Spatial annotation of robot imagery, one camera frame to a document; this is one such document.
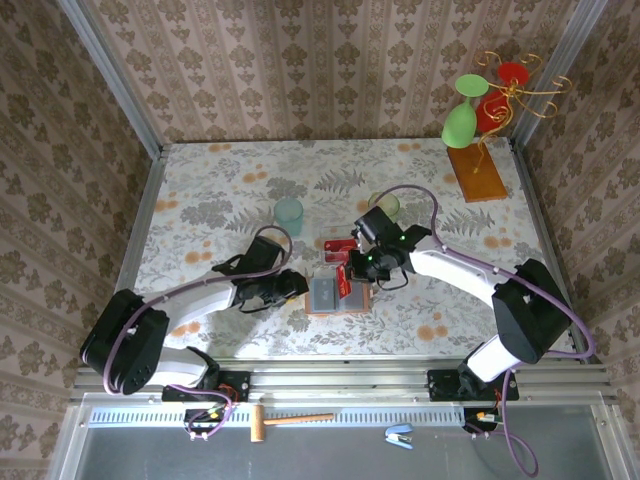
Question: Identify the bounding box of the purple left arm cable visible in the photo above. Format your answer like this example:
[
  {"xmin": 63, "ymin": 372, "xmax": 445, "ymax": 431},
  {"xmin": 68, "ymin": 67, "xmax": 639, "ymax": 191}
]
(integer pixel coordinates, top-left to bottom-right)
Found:
[{"xmin": 102, "ymin": 224, "xmax": 294, "ymax": 442}]

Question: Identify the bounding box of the black wiring connector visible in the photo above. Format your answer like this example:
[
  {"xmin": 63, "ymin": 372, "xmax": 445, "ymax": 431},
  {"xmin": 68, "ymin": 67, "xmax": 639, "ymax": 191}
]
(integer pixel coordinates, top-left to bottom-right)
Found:
[
  {"xmin": 462, "ymin": 407, "xmax": 502, "ymax": 434},
  {"xmin": 183, "ymin": 407, "xmax": 237, "ymax": 435}
]

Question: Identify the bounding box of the black right wiring connector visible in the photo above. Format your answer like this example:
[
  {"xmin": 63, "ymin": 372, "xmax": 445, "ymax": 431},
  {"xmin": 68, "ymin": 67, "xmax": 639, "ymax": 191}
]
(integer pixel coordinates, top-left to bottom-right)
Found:
[{"xmin": 462, "ymin": 407, "xmax": 502, "ymax": 434}]

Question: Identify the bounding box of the grey metal panel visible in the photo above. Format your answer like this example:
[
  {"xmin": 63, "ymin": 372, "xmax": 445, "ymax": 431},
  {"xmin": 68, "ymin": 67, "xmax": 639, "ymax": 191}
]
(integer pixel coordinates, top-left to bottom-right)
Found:
[{"xmin": 47, "ymin": 392, "xmax": 634, "ymax": 480}]

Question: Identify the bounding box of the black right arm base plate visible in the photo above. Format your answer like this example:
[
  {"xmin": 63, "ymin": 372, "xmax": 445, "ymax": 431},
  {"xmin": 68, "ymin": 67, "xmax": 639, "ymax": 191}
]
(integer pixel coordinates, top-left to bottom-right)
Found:
[{"xmin": 427, "ymin": 368, "xmax": 521, "ymax": 403}]

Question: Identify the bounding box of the green wine glass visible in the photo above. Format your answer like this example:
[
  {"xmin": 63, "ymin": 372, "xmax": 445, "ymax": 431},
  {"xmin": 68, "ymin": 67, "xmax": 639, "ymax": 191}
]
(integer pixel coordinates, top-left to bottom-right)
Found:
[{"xmin": 441, "ymin": 73, "xmax": 491, "ymax": 150}]

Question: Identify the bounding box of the blue stapler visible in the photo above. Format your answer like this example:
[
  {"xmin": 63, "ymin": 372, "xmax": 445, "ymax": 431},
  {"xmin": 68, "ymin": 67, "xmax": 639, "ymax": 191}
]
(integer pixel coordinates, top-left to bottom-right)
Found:
[{"xmin": 383, "ymin": 423, "xmax": 416, "ymax": 451}]

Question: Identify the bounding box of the slotted metal cable duct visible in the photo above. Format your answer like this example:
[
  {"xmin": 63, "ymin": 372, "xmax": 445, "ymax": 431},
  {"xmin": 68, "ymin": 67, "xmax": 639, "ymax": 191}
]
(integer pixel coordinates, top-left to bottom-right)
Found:
[{"xmin": 87, "ymin": 404, "xmax": 471, "ymax": 430}]

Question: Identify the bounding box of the black left wiring connector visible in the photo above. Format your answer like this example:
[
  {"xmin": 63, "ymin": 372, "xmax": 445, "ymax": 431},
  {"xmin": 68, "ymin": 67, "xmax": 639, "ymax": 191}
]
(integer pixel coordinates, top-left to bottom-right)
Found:
[{"xmin": 183, "ymin": 407, "xmax": 237, "ymax": 435}]

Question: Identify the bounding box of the long aluminium mounting rail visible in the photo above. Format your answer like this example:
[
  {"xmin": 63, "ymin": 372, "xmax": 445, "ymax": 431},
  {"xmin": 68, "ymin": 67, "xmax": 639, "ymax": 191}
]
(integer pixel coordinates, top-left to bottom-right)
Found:
[{"xmin": 69, "ymin": 360, "xmax": 619, "ymax": 404}]

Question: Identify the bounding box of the gold wire rack wooden base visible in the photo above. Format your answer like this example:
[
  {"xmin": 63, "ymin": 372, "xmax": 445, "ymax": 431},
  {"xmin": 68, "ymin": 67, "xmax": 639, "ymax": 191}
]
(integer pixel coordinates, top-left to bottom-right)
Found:
[{"xmin": 446, "ymin": 49, "xmax": 574, "ymax": 204}]

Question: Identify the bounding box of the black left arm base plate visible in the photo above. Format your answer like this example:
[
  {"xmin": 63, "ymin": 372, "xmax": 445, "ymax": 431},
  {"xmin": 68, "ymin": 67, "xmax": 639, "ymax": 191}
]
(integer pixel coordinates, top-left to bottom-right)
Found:
[{"xmin": 161, "ymin": 370, "xmax": 252, "ymax": 404}]

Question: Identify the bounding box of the wooden mallet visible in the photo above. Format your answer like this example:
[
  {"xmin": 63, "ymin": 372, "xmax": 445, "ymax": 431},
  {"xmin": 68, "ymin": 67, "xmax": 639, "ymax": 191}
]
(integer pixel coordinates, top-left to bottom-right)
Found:
[{"xmin": 249, "ymin": 403, "xmax": 335, "ymax": 444}]

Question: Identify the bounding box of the aluminium frame post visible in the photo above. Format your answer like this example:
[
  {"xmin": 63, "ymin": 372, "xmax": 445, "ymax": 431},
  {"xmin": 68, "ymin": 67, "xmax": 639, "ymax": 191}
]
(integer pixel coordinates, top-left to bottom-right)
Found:
[
  {"xmin": 55, "ymin": 0, "xmax": 166, "ymax": 160},
  {"xmin": 509, "ymin": 0, "xmax": 610, "ymax": 147}
]

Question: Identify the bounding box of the green plastic cup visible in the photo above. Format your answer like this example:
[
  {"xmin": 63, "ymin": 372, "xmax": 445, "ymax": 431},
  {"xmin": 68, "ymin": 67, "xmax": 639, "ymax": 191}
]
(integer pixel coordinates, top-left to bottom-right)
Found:
[{"xmin": 368, "ymin": 192, "xmax": 401, "ymax": 222}]

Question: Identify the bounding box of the teal plastic cup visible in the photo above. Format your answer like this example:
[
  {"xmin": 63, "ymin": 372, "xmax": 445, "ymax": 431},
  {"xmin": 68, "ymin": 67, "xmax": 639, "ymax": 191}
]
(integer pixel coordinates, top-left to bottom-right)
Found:
[{"xmin": 273, "ymin": 197, "xmax": 305, "ymax": 236}]

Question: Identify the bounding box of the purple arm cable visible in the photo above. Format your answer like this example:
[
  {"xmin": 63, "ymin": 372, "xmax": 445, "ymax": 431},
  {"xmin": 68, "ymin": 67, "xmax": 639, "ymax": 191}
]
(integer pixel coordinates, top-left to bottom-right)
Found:
[
  {"xmin": 377, "ymin": 184, "xmax": 596, "ymax": 476},
  {"xmin": 102, "ymin": 224, "xmax": 294, "ymax": 442}
]

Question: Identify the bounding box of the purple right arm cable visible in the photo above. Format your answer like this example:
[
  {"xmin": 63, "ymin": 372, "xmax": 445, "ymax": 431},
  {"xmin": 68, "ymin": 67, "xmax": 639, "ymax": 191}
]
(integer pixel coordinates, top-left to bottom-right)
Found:
[{"xmin": 377, "ymin": 184, "xmax": 596, "ymax": 476}]

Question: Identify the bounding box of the red wine glass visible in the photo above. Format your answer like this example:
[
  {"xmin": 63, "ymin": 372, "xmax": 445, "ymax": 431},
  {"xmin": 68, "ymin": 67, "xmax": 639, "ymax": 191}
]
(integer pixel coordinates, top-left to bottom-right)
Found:
[{"xmin": 474, "ymin": 61, "xmax": 531, "ymax": 134}]

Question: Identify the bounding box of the aluminium table side rail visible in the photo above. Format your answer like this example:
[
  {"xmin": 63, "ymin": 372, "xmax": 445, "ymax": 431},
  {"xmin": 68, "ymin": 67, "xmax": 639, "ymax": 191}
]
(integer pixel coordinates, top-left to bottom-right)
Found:
[
  {"xmin": 92, "ymin": 144, "xmax": 169, "ymax": 371},
  {"xmin": 507, "ymin": 137, "xmax": 604, "ymax": 365}
]

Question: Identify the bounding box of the wooden tray box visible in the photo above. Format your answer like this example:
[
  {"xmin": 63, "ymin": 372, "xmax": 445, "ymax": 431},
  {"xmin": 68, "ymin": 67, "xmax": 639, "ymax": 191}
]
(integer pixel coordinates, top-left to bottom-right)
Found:
[{"xmin": 303, "ymin": 277, "xmax": 374, "ymax": 316}]

